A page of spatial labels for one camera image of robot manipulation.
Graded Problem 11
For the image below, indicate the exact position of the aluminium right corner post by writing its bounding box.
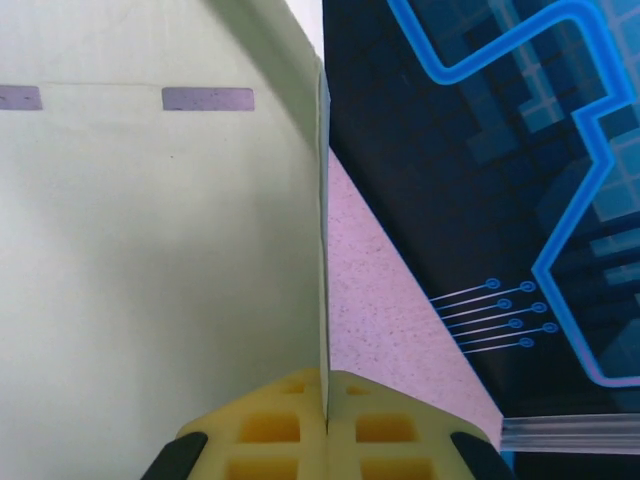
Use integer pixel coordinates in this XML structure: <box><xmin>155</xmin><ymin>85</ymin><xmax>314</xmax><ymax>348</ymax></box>
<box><xmin>499</xmin><ymin>412</ymin><xmax>640</xmax><ymax>454</ymax></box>

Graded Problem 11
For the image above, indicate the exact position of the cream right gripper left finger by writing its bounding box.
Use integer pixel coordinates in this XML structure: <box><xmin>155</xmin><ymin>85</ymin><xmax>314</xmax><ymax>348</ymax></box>
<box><xmin>142</xmin><ymin>368</ymin><xmax>329</xmax><ymax>480</ymax></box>

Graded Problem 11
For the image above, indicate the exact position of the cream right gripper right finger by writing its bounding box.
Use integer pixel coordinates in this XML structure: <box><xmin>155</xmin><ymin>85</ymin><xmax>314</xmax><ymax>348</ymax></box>
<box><xmin>327</xmin><ymin>369</ymin><xmax>517</xmax><ymax>480</ymax></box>

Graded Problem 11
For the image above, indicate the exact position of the green paper box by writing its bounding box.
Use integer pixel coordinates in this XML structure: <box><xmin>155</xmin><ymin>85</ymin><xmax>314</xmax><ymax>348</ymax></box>
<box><xmin>0</xmin><ymin>0</ymin><xmax>334</xmax><ymax>480</ymax></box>

